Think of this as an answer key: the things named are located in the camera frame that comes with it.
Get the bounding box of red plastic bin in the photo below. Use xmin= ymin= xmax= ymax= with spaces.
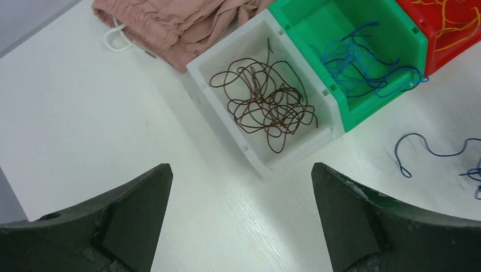
xmin=396 ymin=0 xmax=480 ymax=76

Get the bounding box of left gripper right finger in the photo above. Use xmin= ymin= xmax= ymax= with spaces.
xmin=311 ymin=163 xmax=480 ymax=271

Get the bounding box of brown cable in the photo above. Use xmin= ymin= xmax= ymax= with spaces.
xmin=209 ymin=37 xmax=319 ymax=155

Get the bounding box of green plastic bin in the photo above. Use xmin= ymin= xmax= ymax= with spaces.
xmin=269 ymin=0 xmax=428 ymax=131

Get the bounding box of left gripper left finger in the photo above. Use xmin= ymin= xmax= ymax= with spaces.
xmin=1 ymin=164 xmax=173 ymax=271

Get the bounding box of clear plastic bin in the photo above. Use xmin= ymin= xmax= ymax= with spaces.
xmin=187 ymin=10 xmax=344 ymax=178

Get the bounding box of yellow cable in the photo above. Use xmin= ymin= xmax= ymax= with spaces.
xmin=411 ymin=0 xmax=481 ymax=53

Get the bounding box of pink cloth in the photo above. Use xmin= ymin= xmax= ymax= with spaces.
xmin=91 ymin=0 xmax=273 ymax=73

